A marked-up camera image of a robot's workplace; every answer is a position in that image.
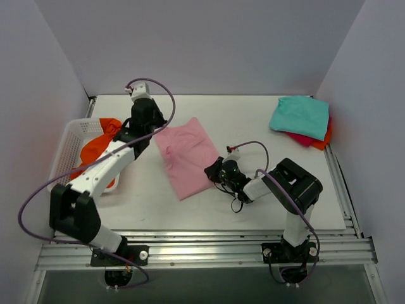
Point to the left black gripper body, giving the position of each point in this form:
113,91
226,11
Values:
157,118

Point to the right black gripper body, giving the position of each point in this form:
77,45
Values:
217,170

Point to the pink t shirt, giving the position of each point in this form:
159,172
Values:
186,151

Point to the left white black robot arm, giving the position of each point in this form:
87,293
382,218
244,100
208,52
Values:
73,208

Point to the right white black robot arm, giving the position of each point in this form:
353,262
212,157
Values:
295,188

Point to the orange t shirt in basket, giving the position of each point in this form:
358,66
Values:
98,145

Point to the white plastic basket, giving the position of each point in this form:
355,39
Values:
64,152

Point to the magenta folded t shirt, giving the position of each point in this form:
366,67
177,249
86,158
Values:
301,139

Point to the teal folded t shirt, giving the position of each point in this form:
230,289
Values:
301,115

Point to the orange folded t shirt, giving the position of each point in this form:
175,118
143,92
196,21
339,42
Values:
321,145

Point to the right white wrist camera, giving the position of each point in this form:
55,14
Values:
233,153

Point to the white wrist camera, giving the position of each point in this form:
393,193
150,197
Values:
233,153
138,91

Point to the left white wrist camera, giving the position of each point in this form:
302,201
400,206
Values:
138,91

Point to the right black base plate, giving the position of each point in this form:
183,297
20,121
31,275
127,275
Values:
285,253

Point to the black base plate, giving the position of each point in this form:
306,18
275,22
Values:
138,254
285,253

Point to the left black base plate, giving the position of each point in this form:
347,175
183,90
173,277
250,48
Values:
138,254

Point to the aluminium rail frame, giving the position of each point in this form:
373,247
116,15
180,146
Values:
202,232

